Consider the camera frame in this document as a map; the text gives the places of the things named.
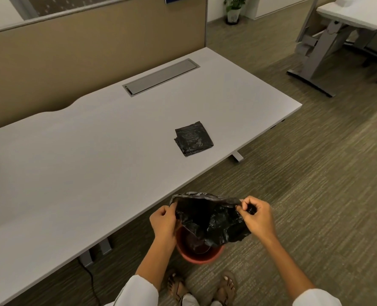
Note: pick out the brown sandal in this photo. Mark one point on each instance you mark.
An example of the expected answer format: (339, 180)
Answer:
(176, 286)
(226, 288)

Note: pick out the person's right hand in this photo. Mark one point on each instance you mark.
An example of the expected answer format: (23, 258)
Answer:
(260, 219)

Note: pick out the brown left sandal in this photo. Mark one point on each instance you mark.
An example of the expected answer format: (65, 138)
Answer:
(176, 286)

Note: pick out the white left sleeve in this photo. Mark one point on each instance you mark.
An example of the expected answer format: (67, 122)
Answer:
(136, 293)

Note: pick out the folded black garbage bags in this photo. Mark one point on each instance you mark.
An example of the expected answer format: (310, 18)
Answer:
(194, 138)

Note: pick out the red-brown round waste bin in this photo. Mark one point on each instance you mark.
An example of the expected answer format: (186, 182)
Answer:
(199, 251)

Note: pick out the person's right thumb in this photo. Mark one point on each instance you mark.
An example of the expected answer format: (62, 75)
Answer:
(240, 212)

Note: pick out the gray desk leg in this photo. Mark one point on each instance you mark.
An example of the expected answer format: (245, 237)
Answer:
(96, 251)
(237, 157)

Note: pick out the white sleeve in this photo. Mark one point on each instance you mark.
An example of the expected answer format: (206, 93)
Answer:
(136, 293)
(316, 298)

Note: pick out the potted green plant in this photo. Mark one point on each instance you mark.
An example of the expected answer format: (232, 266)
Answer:
(234, 7)

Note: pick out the brown right sandal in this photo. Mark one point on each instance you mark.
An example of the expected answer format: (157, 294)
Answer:
(226, 288)

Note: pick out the person's right forearm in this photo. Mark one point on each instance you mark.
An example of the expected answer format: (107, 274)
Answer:
(285, 264)

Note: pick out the black garbage bag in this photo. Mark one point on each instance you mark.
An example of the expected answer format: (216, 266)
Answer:
(212, 218)

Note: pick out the person's left forearm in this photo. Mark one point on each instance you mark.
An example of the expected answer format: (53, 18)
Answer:
(155, 259)

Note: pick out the person's left hand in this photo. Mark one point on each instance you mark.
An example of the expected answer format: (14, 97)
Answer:
(161, 223)

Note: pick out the white right sleeve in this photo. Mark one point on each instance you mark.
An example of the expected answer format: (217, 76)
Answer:
(316, 298)

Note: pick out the white desk with gray legs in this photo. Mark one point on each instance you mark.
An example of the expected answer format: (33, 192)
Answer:
(341, 28)

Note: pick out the beige desk partition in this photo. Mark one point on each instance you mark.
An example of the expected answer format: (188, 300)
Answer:
(89, 50)

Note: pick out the person's left thumb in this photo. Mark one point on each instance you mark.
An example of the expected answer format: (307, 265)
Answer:
(172, 210)

